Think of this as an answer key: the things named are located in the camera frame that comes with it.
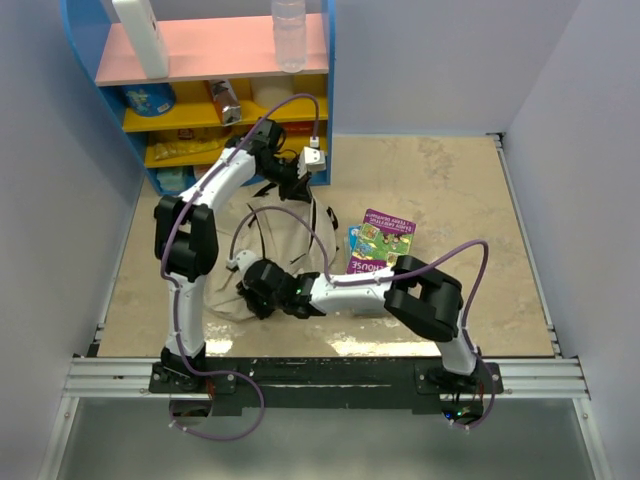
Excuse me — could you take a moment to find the beige student backpack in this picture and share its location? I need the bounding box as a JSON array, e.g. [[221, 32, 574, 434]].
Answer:
[[203, 189, 340, 326]]

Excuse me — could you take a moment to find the purple treehouse book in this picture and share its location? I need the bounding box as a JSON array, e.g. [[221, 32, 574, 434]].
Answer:
[[346, 209, 416, 274]]

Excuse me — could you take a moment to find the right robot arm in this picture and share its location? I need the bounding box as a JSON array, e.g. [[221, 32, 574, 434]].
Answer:
[[228, 250, 497, 393]]

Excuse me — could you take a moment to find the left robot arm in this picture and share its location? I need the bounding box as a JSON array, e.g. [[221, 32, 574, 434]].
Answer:
[[152, 118, 314, 392]]

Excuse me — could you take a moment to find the blue tissue pack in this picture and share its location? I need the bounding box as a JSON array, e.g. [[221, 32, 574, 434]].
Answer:
[[154, 166, 195, 193]]

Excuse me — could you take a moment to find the orange flat box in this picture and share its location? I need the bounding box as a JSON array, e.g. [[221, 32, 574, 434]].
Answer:
[[283, 121, 314, 137]]

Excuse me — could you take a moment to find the white round container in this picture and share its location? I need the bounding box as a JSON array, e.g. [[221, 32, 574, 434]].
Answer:
[[250, 75, 295, 109]]

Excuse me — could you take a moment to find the brown silver snack packet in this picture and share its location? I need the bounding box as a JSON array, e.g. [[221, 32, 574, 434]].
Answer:
[[208, 79, 242, 126]]

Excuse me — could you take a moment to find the yellow snack packet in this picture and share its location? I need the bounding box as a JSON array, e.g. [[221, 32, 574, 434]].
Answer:
[[153, 139, 224, 161]]

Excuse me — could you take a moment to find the colourful wooden shelf unit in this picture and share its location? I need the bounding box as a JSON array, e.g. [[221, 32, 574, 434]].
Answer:
[[60, 1, 336, 195]]

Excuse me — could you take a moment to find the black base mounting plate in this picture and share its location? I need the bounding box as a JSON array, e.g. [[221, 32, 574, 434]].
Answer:
[[149, 357, 504, 420]]

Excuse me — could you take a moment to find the blue snack cup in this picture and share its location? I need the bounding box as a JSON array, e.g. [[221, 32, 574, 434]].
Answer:
[[121, 83, 176, 118]]

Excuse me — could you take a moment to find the clear plastic water bottle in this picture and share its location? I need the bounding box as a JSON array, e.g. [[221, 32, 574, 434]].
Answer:
[[271, 0, 307, 73]]

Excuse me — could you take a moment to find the white rectangular bottle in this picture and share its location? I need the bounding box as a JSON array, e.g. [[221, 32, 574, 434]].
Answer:
[[112, 0, 170, 79]]

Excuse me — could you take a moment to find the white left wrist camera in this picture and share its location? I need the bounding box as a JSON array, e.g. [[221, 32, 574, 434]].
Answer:
[[297, 146, 326, 177]]

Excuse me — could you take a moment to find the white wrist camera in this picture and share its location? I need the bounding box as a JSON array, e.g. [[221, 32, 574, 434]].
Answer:
[[297, 146, 326, 177], [226, 250, 260, 272]]

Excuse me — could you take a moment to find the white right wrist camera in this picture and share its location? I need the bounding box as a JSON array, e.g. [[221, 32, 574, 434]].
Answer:
[[226, 250, 260, 272]]

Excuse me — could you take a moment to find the aluminium rail frame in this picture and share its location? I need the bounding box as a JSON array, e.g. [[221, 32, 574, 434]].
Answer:
[[44, 134, 612, 479]]

